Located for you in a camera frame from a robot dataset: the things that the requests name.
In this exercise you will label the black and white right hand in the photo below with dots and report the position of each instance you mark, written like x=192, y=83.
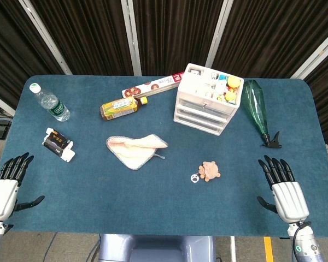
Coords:
x=289, y=199

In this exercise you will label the black and white left hand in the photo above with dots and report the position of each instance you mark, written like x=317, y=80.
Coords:
x=2, y=196

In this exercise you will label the small tan plush keychain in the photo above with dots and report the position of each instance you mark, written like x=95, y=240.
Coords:
x=210, y=171

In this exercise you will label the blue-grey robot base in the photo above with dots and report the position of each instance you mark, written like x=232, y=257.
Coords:
x=153, y=248

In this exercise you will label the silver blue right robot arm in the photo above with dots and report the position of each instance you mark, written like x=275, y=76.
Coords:
x=307, y=245

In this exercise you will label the white drawer organizer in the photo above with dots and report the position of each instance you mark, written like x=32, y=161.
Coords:
x=199, y=114

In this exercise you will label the long plastic wrap box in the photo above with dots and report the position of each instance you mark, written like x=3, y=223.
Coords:
x=153, y=86

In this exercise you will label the black and white small carton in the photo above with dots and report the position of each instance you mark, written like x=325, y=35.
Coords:
x=56, y=142

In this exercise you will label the green spray bottle black trigger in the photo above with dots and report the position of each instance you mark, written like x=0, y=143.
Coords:
x=255, y=103

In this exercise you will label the clear water bottle green label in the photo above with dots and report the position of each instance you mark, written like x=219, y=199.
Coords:
x=53, y=106

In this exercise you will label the yellow round toy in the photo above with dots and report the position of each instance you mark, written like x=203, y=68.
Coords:
x=234, y=81
x=230, y=95

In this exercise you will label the blue felt table cover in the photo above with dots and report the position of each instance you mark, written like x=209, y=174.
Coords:
x=164, y=196

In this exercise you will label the pink dishcloth grey edge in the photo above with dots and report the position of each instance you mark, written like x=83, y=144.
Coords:
x=131, y=152

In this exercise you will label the tea bottle yellow label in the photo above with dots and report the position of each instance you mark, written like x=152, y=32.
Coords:
x=117, y=107

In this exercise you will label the white partition post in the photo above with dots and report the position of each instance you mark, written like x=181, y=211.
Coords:
x=131, y=38
x=1, y=102
x=45, y=35
x=218, y=32
x=317, y=53

